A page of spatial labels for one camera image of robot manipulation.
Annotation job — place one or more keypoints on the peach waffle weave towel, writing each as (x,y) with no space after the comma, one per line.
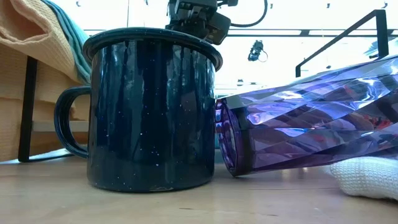
(46,46)

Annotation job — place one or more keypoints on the purple faceted plastic tumbler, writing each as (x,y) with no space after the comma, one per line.
(311,124)

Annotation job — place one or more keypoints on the teal folded towel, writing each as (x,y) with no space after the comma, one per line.
(77,40)

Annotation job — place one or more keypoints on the black ceiling mounted device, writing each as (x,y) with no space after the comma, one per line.
(374,56)

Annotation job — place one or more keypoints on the black metal shelf, wooden board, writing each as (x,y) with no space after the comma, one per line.
(27,109)

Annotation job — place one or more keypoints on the black horizontal overhead bar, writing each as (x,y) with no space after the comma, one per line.
(306,32)

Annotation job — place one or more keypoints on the dark blue speckled enamel mug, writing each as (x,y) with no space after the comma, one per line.
(149,118)

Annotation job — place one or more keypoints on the white waffle weave towel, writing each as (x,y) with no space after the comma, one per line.
(367,179)

